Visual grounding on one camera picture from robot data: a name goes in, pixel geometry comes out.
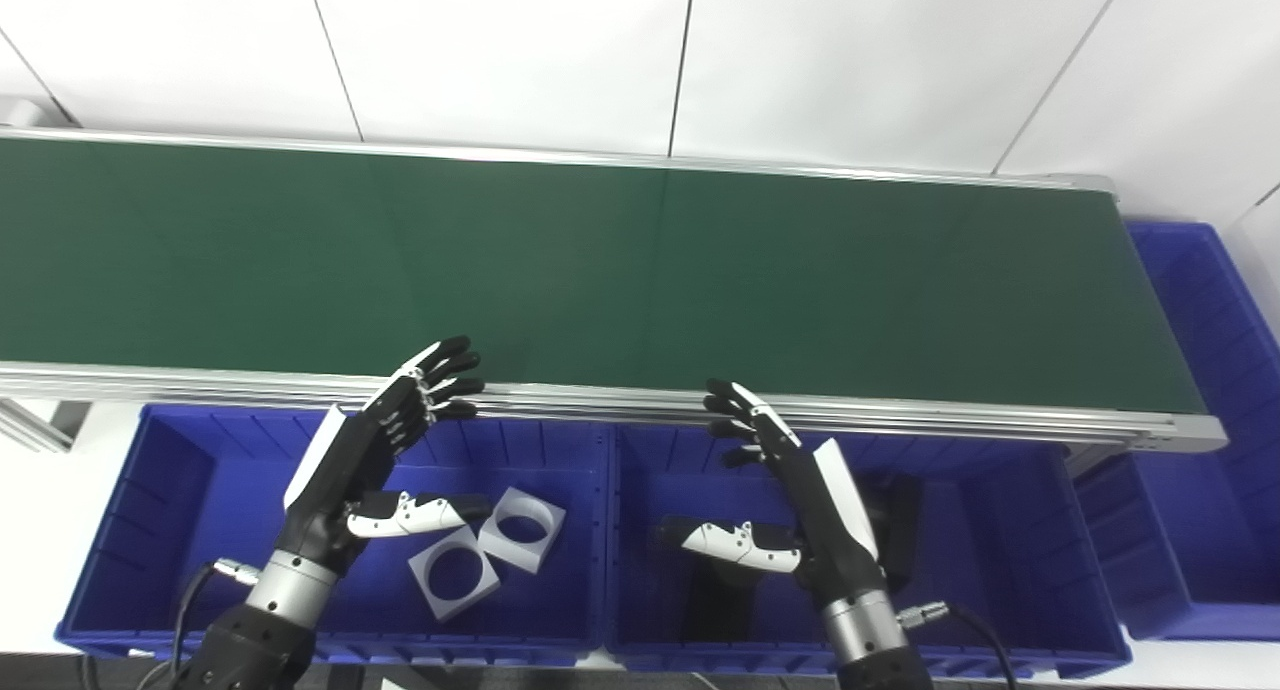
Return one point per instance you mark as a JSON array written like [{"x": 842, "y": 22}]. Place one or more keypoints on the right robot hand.
[{"x": 835, "y": 530}]

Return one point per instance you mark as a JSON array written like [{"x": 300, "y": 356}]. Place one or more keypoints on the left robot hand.
[{"x": 340, "y": 480}]

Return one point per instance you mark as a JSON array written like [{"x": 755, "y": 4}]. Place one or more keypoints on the white square part with hole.
[
  {"x": 442, "y": 610},
  {"x": 556, "y": 519}
]

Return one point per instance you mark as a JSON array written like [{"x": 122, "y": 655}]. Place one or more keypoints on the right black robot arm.
[{"x": 865, "y": 635}]

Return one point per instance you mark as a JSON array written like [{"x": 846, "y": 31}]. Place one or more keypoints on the black plastic part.
[{"x": 720, "y": 605}]

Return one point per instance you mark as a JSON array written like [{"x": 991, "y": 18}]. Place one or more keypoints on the blue plastic bin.
[
  {"x": 1200, "y": 540},
  {"x": 1000, "y": 570},
  {"x": 150, "y": 530}
]

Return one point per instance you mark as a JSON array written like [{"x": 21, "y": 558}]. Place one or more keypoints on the aluminium conveyor leg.
[{"x": 40, "y": 425}]

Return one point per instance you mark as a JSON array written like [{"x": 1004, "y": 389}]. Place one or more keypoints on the green conveyor belt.
[{"x": 650, "y": 270}]

